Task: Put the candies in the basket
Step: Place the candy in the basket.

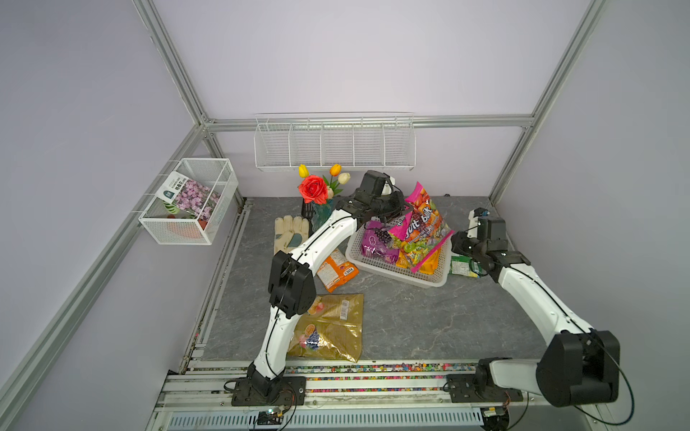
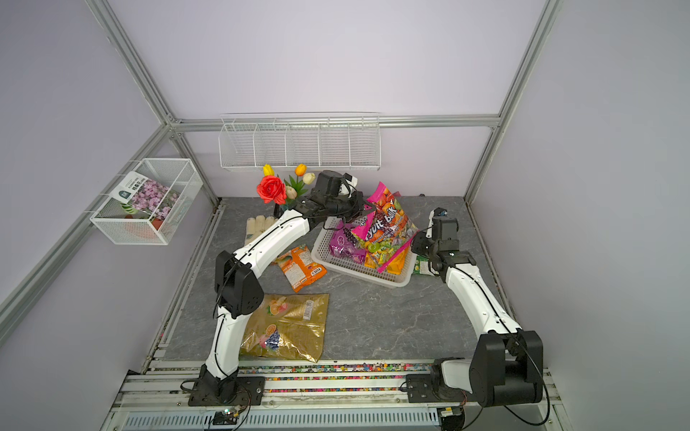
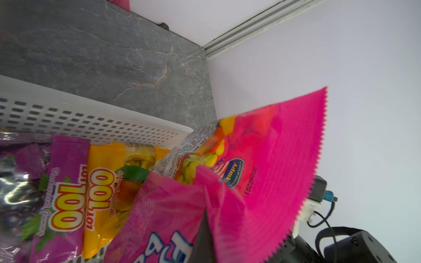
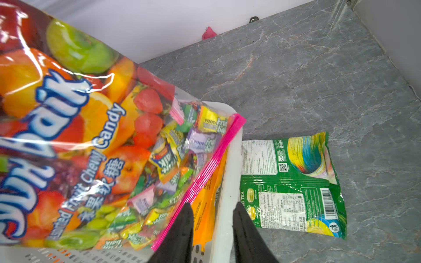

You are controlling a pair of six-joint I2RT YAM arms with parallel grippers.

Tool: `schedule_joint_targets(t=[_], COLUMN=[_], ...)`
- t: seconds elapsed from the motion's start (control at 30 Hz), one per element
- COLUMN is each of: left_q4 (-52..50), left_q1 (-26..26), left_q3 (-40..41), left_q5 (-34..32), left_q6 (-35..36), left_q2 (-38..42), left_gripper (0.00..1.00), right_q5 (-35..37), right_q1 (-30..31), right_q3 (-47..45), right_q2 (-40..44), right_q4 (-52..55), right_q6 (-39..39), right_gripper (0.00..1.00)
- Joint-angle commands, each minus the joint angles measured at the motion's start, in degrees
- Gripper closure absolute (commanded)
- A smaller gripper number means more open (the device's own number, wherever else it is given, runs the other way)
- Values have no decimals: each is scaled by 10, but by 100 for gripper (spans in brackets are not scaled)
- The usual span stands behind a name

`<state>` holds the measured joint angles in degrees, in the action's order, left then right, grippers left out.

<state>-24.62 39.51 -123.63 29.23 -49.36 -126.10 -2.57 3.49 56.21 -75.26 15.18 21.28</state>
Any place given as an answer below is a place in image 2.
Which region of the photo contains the aluminium mounting rail frame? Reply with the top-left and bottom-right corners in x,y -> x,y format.
102,359 -> 573,430

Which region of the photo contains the glass vase with flowers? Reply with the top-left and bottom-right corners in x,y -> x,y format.
256,163 -> 316,218

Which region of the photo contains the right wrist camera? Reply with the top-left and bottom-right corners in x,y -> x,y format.
427,208 -> 459,242

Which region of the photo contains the cream work glove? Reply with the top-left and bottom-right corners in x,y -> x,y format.
244,215 -> 276,245

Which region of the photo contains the purple grape candy bag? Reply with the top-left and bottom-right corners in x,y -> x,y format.
329,221 -> 367,265

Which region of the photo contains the gold candy bag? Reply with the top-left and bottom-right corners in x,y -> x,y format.
240,294 -> 330,363

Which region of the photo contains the white wire wall shelf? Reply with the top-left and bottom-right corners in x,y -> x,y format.
218,111 -> 382,171

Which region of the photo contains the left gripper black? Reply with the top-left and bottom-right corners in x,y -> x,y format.
327,191 -> 378,223

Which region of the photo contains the yellow orange candy bag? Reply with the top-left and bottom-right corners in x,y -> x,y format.
365,247 -> 410,276

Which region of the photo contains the orange white snack packet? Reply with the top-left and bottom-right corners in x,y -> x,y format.
276,244 -> 327,293

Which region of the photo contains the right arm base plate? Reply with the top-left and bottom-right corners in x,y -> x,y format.
402,374 -> 476,403

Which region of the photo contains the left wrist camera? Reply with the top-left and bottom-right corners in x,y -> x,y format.
312,170 -> 359,197

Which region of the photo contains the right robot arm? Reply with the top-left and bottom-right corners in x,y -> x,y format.
411,233 -> 544,408

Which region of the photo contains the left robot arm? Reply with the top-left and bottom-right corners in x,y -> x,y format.
199,191 -> 366,393

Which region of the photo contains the white wire side basket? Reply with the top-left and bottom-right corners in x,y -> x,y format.
90,158 -> 203,246

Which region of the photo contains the white plastic basket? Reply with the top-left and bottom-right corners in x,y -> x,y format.
311,217 -> 417,288

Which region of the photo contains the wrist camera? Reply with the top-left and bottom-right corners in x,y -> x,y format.
312,170 -> 359,197
427,208 -> 459,242

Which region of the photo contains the green candy packet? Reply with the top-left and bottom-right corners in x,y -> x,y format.
413,256 -> 439,277

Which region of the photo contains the purple flower seed packet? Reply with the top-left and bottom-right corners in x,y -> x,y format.
109,172 -> 180,222

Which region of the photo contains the pink fruit candy bag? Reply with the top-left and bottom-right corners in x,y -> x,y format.
352,182 -> 419,253

